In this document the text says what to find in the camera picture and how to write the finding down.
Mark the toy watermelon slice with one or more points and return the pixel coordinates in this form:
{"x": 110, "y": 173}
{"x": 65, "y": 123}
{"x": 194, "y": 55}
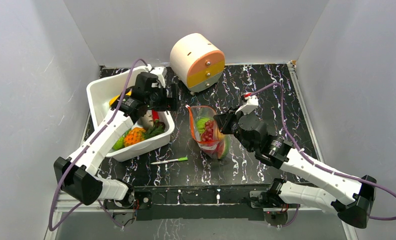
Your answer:
{"x": 222, "y": 149}

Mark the yellow toy banana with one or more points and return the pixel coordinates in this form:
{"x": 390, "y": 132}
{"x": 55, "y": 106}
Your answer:
{"x": 114, "y": 101}

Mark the white plastic bin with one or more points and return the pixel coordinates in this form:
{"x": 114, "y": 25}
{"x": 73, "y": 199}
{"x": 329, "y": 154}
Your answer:
{"x": 127, "y": 116}

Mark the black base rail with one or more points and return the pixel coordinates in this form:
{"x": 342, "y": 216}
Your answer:
{"x": 198, "y": 202}

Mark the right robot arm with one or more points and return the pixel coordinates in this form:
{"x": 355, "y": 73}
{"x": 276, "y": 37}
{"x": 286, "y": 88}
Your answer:
{"x": 350, "y": 198}

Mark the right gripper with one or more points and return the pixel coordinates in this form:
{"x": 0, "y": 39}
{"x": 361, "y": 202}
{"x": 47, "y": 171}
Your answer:
{"x": 223, "y": 122}

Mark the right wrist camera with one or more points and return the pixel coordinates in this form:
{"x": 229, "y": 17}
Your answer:
{"x": 250, "y": 104}

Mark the round mini drawer cabinet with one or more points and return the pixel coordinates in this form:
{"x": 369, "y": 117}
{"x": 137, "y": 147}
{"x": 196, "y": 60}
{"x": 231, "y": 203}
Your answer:
{"x": 197, "y": 62}

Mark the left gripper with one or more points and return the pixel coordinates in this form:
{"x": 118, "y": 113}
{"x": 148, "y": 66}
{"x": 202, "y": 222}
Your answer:
{"x": 168, "y": 104}

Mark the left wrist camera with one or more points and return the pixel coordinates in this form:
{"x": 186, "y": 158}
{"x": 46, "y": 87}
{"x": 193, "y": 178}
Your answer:
{"x": 160, "y": 71}

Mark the grey toy fish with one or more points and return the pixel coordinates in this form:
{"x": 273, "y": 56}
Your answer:
{"x": 147, "y": 121}

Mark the toy pineapple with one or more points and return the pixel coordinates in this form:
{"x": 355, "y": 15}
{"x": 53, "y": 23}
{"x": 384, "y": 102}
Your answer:
{"x": 139, "y": 134}

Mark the purple toy grapes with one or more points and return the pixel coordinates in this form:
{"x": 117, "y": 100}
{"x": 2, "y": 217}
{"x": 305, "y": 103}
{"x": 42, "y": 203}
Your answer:
{"x": 207, "y": 135}

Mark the red toy chili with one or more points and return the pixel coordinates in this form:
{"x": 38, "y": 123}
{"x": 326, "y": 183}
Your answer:
{"x": 155, "y": 116}

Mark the clear zip top bag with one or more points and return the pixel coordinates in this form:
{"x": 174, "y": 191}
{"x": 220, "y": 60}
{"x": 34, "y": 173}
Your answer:
{"x": 195, "y": 113}

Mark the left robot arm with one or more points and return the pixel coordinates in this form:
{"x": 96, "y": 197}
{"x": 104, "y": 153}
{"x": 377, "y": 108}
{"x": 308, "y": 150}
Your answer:
{"x": 76, "y": 175}

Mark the green toy cabbage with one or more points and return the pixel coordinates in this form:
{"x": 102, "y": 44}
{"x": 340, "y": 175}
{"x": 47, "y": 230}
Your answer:
{"x": 200, "y": 124}

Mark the green toy lime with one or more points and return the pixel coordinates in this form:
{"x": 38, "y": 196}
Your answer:
{"x": 119, "y": 144}

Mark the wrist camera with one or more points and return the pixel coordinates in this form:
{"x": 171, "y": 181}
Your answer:
{"x": 250, "y": 104}
{"x": 160, "y": 71}

